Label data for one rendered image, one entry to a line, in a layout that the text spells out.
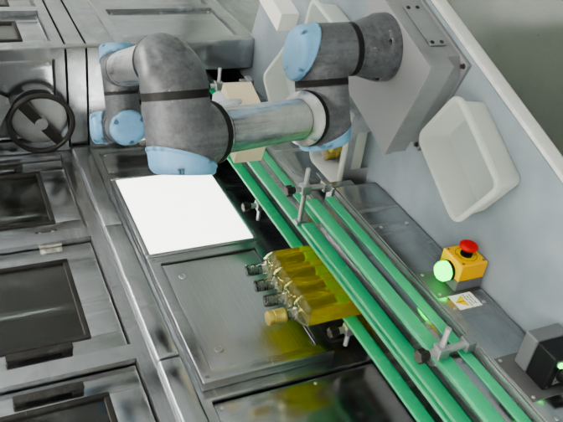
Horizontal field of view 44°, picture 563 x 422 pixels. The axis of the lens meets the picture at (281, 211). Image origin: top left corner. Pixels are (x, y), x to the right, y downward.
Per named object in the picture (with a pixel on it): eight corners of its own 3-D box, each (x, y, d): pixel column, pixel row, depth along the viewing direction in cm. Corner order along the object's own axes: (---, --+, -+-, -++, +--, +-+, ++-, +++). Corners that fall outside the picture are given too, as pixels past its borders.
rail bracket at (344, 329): (369, 332, 174) (321, 344, 168) (374, 312, 170) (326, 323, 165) (376, 343, 171) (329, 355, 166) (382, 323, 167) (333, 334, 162)
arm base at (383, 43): (378, -2, 154) (339, -1, 150) (411, 37, 145) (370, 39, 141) (358, 55, 165) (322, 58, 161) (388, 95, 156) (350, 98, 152)
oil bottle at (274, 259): (332, 255, 185) (258, 270, 176) (335, 239, 182) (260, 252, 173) (342, 269, 181) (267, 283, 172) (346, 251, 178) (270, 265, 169)
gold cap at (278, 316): (288, 324, 158) (271, 327, 156) (281, 320, 161) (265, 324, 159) (287, 309, 157) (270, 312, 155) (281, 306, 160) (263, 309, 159)
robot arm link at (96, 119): (96, 146, 157) (90, 144, 165) (144, 141, 161) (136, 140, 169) (92, 111, 155) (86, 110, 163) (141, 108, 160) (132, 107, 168)
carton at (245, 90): (250, 81, 175) (223, 83, 172) (272, 127, 167) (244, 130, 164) (240, 115, 184) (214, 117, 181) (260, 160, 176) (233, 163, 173)
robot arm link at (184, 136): (359, 76, 150) (172, 91, 109) (363, 145, 153) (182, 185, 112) (315, 79, 158) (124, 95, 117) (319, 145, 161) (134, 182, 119)
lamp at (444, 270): (440, 271, 152) (428, 274, 151) (445, 255, 150) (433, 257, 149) (451, 284, 149) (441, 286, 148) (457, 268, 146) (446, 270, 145)
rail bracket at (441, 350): (465, 340, 139) (410, 354, 134) (475, 312, 135) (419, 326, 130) (477, 354, 136) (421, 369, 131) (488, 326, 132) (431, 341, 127)
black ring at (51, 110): (74, 143, 237) (7, 150, 228) (71, 85, 225) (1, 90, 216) (76, 151, 233) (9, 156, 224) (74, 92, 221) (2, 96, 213)
